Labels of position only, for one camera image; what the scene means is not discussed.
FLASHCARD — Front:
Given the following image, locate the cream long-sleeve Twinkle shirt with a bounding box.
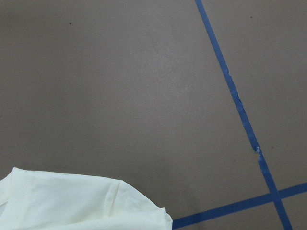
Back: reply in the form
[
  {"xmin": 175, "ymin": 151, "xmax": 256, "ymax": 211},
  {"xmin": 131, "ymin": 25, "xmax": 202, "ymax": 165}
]
[{"xmin": 0, "ymin": 167, "xmax": 173, "ymax": 230}]

